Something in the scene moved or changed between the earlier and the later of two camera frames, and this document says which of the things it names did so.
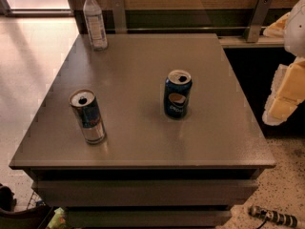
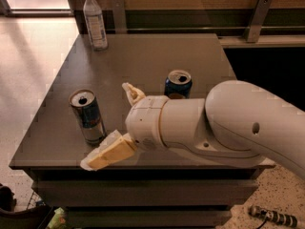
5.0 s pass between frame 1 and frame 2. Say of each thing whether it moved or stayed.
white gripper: moved
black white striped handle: stayed
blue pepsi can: stayed
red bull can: stayed
